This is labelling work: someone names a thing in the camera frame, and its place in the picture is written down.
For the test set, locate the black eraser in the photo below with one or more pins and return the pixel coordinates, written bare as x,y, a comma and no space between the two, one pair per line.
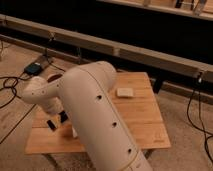
51,125

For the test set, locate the white sponge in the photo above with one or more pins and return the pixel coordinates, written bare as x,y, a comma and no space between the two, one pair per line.
125,92

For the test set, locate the dark red bowl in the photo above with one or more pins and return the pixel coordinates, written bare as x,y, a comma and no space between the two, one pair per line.
53,77

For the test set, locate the wooden table top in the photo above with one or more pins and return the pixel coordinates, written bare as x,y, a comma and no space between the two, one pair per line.
141,114

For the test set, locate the long wooden beam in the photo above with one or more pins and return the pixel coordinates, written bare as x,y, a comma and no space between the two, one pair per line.
141,55

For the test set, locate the black power adapter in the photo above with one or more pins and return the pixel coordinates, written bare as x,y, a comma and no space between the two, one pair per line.
33,69

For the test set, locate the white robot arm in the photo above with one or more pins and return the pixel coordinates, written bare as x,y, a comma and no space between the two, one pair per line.
83,93

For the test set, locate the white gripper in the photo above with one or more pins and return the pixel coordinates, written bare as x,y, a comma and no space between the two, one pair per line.
53,106

